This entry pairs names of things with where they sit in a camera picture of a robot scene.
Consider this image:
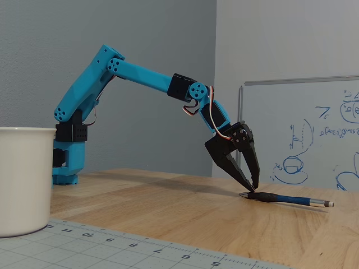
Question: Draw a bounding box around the whiteboard with blue drawings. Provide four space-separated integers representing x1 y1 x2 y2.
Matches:
237 75 359 191

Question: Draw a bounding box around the white ceramic mug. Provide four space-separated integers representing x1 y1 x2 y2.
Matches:
0 126 57 238

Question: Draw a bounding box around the blue pen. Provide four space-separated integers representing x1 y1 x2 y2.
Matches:
238 191 335 208

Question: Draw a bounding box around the grey cutting mat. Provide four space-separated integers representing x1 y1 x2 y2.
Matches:
0 217 292 269

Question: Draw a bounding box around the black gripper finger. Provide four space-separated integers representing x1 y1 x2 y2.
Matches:
230 124 260 192
204 135 255 193

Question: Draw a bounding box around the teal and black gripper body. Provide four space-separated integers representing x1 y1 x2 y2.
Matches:
198 98 247 138

